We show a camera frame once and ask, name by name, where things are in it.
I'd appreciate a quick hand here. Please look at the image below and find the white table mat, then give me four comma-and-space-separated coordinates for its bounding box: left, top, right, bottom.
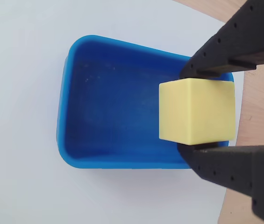
0, 0, 246, 224

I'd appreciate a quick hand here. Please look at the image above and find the yellow cube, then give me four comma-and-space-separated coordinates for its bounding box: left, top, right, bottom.
158, 78, 236, 146

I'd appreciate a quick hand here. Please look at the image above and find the blue rectangular plastic bin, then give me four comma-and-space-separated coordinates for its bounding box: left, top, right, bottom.
56, 35, 235, 170

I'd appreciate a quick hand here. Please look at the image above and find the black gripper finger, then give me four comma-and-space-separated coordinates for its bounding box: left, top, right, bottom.
179, 0, 264, 80
177, 141, 264, 224

